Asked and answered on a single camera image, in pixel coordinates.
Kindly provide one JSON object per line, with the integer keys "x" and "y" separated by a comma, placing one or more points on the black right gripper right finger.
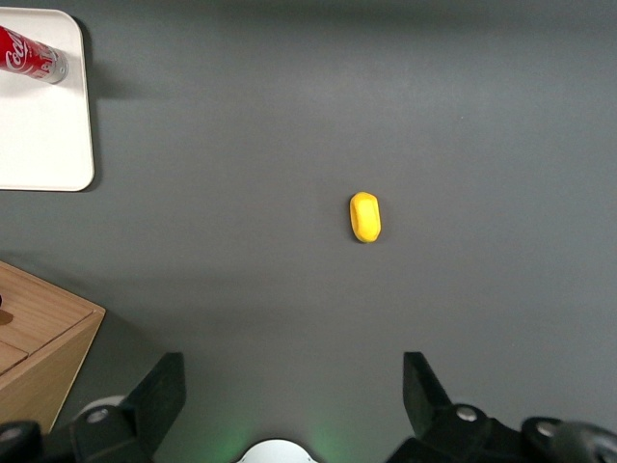
{"x": 434, "y": 419}

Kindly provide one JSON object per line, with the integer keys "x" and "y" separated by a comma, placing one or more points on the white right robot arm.
{"x": 277, "y": 453}

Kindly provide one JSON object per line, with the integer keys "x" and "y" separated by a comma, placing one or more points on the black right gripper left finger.
{"x": 144, "y": 415}

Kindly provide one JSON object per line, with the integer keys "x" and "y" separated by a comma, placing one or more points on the white rectangular tray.
{"x": 43, "y": 135}

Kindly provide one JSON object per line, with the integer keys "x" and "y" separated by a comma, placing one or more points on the yellow toy lemon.
{"x": 365, "y": 217}

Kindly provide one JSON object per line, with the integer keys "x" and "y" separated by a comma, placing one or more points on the wooden two-drawer cabinet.
{"x": 43, "y": 347}

